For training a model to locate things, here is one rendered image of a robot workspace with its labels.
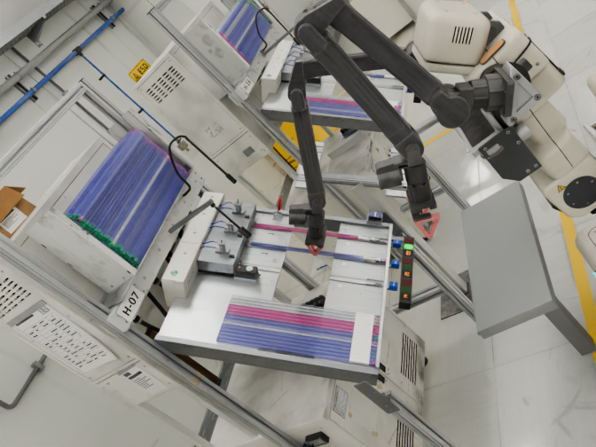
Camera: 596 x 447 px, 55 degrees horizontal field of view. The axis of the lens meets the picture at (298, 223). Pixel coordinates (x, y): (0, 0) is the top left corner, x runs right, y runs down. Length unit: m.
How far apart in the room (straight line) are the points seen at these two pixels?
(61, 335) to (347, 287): 0.97
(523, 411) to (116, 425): 2.15
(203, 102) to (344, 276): 1.36
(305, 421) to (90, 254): 0.92
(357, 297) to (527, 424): 0.80
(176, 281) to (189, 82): 1.32
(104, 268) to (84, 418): 1.62
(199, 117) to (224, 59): 0.33
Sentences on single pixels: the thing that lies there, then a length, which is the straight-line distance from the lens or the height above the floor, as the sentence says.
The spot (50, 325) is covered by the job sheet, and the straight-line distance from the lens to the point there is 2.06.
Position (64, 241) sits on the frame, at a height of 1.61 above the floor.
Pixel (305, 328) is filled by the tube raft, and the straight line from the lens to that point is 1.88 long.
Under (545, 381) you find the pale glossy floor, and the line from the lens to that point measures 2.42.
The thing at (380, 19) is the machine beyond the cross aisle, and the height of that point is 0.28.
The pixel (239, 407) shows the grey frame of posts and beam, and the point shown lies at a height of 0.83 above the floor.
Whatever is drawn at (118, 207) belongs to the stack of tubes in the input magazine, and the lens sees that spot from 1.97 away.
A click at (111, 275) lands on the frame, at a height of 1.43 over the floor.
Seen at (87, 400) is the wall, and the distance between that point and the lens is 3.44.
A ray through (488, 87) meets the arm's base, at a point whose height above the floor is 1.22.
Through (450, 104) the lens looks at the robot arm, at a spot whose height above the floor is 1.26.
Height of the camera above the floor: 1.82
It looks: 22 degrees down
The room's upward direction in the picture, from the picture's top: 47 degrees counter-clockwise
